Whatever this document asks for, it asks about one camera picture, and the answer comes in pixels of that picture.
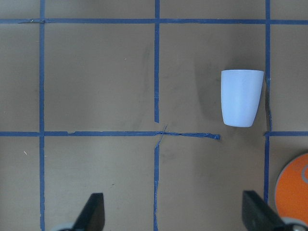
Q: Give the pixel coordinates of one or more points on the light blue plastic cup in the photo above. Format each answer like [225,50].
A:
[240,96]

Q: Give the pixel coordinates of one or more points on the orange tin can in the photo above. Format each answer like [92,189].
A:
[291,190]

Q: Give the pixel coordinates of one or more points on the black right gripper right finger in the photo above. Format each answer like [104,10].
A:
[257,215]

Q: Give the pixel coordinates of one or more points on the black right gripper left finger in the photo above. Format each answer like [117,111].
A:
[92,216]

